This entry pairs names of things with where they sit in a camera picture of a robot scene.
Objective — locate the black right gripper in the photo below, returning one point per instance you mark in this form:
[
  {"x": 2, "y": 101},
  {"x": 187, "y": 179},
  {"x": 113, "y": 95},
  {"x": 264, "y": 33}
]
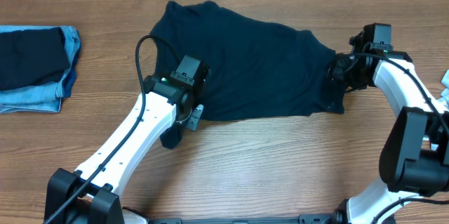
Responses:
[{"x": 339, "y": 71}]

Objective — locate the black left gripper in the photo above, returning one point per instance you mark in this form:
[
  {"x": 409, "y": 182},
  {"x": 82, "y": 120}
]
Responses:
[{"x": 172, "y": 136}]

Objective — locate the dark navy t-shirt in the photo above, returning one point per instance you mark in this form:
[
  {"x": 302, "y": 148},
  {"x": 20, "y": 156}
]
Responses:
[{"x": 256, "y": 69}]

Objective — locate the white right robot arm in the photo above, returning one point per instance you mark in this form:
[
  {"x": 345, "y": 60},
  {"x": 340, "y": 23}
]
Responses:
[{"x": 413, "y": 164}]

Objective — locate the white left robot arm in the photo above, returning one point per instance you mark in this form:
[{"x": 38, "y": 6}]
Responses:
[{"x": 91, "y": 193}]

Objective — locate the grey white crumpled cloth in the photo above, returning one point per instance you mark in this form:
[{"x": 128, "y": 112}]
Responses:
[{"x": 444, "y": 99}]

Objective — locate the folded light blue jeans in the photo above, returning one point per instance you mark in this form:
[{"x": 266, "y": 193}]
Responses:
[{"x": 47, "y": 97}]

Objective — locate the folded dark navy garment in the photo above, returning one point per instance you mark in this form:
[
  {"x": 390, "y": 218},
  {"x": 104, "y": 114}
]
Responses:
[{"x": 32, "y": 57}]

